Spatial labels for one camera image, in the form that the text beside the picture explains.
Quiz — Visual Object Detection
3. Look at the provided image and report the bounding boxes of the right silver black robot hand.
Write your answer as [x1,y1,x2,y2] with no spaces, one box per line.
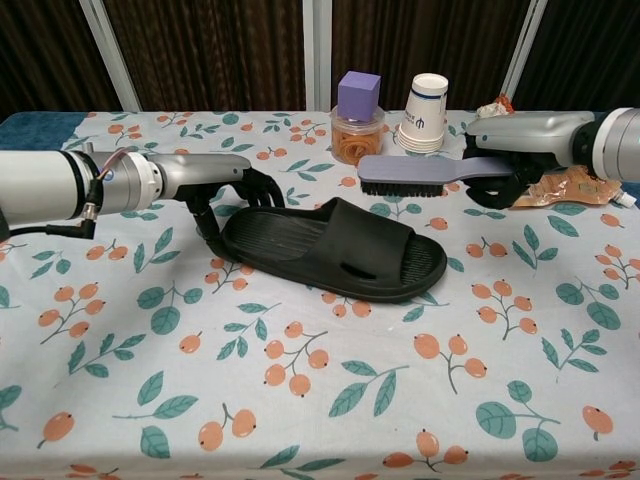
[463,107,581,211]

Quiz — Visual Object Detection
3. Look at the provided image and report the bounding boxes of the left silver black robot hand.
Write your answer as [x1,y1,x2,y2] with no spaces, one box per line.
[158,152,287,252]

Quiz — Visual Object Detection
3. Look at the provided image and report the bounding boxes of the grey scrub brush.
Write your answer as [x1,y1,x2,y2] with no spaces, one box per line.
[357,153,516,197]

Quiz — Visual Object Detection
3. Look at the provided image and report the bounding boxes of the black rubber slipper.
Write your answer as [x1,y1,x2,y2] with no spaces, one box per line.
[212,197,448,304]

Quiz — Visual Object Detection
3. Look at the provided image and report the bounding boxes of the crumpled white orange wrapper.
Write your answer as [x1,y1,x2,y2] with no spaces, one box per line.
[474,94,517,119]

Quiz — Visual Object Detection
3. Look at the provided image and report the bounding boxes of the brown spout pouch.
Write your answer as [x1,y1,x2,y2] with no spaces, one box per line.
[514,167,636,209]

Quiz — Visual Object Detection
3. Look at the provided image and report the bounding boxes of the white paper cup stack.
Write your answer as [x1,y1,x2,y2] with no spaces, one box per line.
[397,72,449,152]

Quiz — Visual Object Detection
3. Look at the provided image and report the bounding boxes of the dark brown pleated curtain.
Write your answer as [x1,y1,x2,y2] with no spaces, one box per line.
[0,0,640,119]

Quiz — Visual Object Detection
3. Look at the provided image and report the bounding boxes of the clear jar with orange contents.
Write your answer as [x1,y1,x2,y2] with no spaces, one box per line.
[330,103,386,164]

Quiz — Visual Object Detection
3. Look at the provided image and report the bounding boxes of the purple foam cube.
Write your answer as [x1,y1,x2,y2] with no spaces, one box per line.
[338,70,383,123]

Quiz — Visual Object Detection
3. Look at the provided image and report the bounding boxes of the floral fruit print tablecloth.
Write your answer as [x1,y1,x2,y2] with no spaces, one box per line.
[0,108,640,480]

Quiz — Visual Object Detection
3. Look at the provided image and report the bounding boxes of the white frame post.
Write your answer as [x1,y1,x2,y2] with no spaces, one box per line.
[498,0,547,109]
[301,0,334,112]
[81,0,142,112]

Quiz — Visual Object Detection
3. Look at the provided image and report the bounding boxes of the black arm cable with plug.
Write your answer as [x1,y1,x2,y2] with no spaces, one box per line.
[7,199,100,240]

